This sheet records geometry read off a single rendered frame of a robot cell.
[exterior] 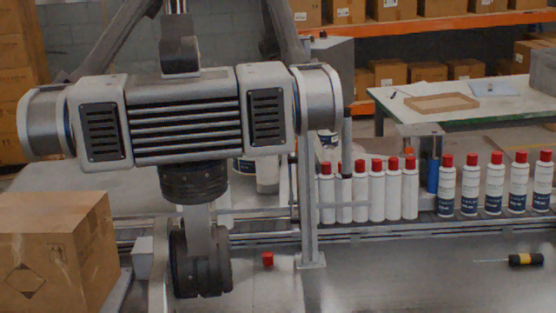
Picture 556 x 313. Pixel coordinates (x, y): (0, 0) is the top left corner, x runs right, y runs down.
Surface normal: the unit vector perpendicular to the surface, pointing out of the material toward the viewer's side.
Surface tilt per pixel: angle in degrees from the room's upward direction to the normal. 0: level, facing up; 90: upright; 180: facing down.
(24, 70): 89
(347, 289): 0
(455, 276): 0
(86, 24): 90
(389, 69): 89
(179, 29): 44
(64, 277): 90
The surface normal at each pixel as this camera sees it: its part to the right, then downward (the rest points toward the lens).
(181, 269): 0.09, -0.04
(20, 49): 0.22, 0.34
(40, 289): -0.10, 0.36
